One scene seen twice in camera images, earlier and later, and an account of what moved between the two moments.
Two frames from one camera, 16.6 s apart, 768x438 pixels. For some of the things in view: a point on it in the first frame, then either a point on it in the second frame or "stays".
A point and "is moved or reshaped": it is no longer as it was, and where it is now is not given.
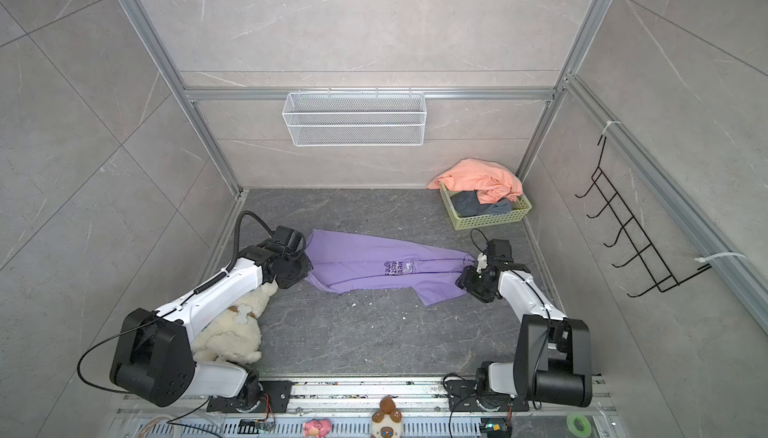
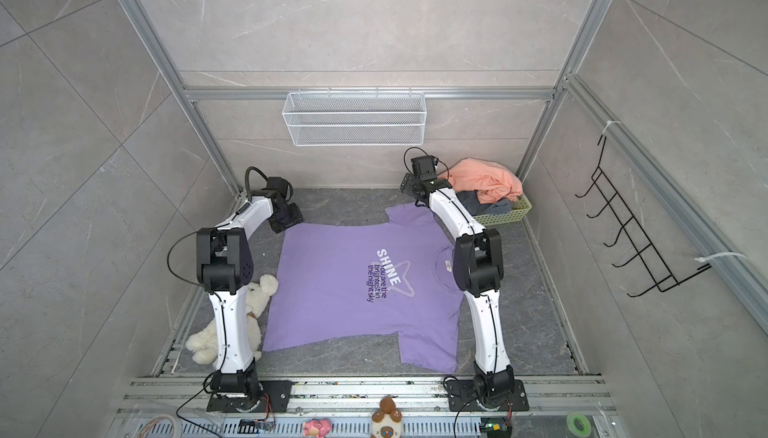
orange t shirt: (489, 180) stays
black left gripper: (307, 266) to (297, 217)
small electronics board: (254, 426) stays
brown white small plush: (386, 423) stays
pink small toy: (317, 427) stays
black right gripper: (467, 279) to (408, 184)
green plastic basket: (520, 208) stays
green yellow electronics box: (495, 427) stays
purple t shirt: (347, 263) is moved or reshaped
